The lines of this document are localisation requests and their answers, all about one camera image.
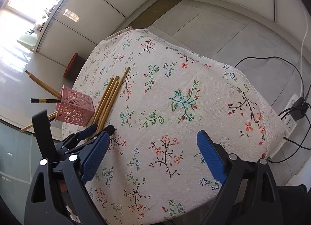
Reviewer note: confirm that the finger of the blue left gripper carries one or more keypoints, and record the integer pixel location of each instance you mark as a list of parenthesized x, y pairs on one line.
[(88, 131)]

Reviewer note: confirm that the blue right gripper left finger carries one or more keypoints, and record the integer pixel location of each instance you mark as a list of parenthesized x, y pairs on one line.
[(95, 157)]

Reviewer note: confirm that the olive floor mat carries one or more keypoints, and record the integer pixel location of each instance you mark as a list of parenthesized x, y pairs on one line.
[(153, 13)]

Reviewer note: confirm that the pink perforated utensil basket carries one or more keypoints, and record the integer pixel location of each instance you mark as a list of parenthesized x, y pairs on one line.
[(74, 108)]

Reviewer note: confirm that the white power strip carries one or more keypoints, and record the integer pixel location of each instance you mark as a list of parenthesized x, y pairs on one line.
[(289, 123)]

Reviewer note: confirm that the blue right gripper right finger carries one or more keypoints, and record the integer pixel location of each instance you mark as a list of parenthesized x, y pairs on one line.
[(212, 156)]

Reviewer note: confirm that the black-tipped chopstick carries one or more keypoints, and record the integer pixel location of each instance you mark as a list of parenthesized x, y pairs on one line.
[(38, 100)]

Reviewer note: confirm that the brown trash bin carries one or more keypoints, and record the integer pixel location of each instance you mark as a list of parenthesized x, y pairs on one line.
[(74, 67)]

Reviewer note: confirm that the bamboo chopstick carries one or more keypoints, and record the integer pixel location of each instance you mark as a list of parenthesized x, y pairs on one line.
[(107, 106), (115, 79), (121, 81), (40, 119), (43, 85), (102, 101)]

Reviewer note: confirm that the floral tablecloth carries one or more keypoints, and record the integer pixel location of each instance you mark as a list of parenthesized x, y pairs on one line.
[(153, 170)]

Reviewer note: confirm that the pale green cutting board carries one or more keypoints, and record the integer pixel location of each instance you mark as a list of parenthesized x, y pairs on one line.
[(28, 41)]

